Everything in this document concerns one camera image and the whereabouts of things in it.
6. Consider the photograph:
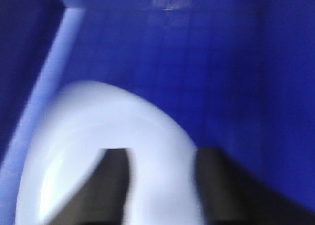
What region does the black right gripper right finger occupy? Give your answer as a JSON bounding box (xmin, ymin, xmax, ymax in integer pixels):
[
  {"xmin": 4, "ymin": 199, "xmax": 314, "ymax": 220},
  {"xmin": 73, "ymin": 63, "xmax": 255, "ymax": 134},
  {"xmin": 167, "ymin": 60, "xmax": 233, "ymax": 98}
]
[{"xmin": 194, "ymin": 147, "xmax": 315, "ymax": 225}]

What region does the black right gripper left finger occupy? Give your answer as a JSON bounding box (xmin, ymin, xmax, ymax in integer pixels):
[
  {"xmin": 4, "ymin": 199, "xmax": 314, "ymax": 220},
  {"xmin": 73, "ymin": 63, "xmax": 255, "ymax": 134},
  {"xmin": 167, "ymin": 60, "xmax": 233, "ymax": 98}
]
[{"xmin": 49, "ymin": 148, "xmax": 130, "ymax": 225}]

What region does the blue plastic crate right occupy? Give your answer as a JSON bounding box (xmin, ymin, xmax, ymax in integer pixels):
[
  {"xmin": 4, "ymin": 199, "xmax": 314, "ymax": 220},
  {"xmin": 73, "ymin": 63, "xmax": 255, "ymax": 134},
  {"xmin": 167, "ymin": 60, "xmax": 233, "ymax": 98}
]
[{"xmin": 0, "ymin": 0, "xmax": 315, "ymax": 225}]

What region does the light blue plate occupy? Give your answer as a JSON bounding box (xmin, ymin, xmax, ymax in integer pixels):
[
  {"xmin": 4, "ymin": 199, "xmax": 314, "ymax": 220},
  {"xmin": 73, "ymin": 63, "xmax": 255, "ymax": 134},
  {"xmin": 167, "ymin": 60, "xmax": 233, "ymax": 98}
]
[{"xmin": 15, "ymin": 81, "xmax": 206, "ymax": 225}]

